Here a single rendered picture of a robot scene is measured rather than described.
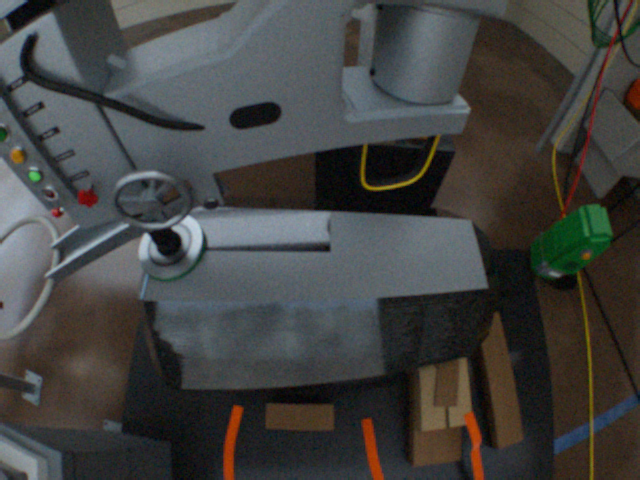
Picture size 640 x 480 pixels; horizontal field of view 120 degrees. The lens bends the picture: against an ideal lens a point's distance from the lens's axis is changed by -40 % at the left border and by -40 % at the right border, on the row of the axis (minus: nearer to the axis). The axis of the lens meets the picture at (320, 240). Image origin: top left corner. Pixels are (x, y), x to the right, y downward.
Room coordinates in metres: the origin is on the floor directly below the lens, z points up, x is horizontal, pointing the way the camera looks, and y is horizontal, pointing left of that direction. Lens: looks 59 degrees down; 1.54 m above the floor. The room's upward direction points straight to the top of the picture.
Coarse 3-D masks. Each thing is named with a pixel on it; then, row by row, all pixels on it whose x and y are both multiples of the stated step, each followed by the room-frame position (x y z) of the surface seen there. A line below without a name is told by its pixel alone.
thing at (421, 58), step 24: (384, 24) 0.54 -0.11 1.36; (408, 24) 0.50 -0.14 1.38; (432, 24) 0.48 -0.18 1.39; (456, 24) 0.48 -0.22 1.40; (384, 48) 0.53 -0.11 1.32; (408, 48) 0.50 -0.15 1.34; (432, 48) 0.48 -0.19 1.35; (456, 48) 0.49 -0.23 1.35; (384, 72) 0.52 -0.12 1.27; (408, 72) 0.49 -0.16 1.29; (432, 72) 0.48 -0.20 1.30; (456, 72) 0.50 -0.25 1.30; (408, 96) 0.49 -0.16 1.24; (432, 96) 0.48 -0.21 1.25
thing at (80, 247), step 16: (192, 192) 0.39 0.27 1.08; (224, 192) 0.41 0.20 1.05; (176, 208) 0.38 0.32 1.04; (192, 208) 0.39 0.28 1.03; (208, 208) 0.37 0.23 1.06; (112, 224) 0.40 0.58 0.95; (64, 240) 0.37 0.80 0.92; (80, 240) 0.38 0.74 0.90; (96, 240) 0.36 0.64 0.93; (112, 240) 0.33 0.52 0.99; (128, 240) 0.34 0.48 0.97; (64, 256) 0.33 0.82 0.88; (80, 256) 0.29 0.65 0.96; (96, 256) 0.31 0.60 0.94; (48, 272) 0.26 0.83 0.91; (64, 272) 0.27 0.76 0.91
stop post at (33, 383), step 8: (0, 376) -0.20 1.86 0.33; (8, 376) -0.19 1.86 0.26; (32, 376) -0.15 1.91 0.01; (0, 384) -0.25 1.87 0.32; (8, 384) -0.24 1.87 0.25; (16, 384) -0.22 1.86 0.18; (24, 384) -0.21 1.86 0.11; (32, 384) -0.20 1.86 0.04; (40, 384) -0.18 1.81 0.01; (24, 392) -0.26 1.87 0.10; (32, 392) -0.25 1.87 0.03; (40, 392) -0.23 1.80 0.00; (32, 400) -0.31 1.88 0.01
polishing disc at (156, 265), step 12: (180, 228) 0.46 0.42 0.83; (192, 228) 0.46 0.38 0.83; (144, 240) 0.42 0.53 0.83; (192, 240) 0.42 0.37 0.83; (144, 252) 0.38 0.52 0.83; (156, 252) 0.38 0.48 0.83; (180, 252) 0.38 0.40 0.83; (192, 252) 0.38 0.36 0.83; (144, 264) 0.34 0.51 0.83; (156, 264) 0.34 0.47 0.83; (168, 264) 0.34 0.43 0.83; (180, 264) 0.34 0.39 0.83; (192, 264) 0.35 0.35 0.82; (156, 276) 0.31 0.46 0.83; (168, 276) 0.31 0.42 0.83
